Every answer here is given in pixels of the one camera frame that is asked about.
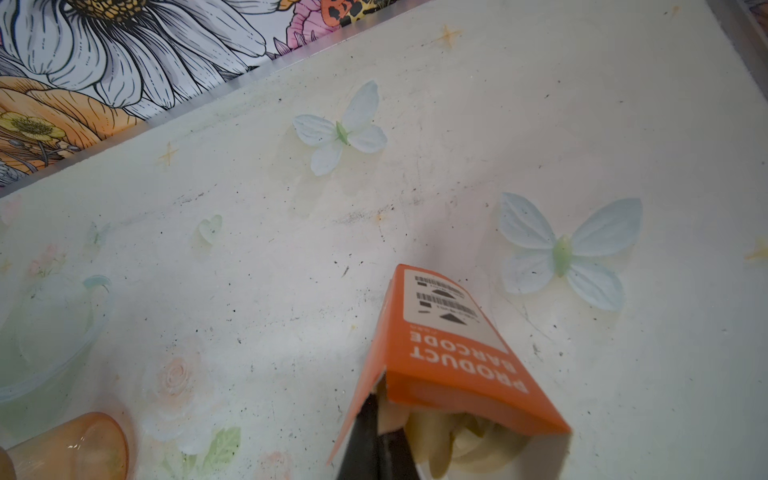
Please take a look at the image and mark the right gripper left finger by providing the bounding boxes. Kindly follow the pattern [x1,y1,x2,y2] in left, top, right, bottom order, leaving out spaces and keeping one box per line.
[336,394,379,480]

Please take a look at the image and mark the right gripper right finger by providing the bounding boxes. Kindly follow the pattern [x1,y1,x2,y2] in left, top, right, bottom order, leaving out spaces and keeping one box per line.
[377,429,420,480]

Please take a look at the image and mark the orange coffee filter pack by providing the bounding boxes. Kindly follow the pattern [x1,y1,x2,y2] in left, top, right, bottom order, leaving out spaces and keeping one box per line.
[331,264,571,479]

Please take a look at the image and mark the orange glass carafe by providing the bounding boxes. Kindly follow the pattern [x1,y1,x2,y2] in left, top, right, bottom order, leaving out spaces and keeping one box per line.
[1,412,129,479]

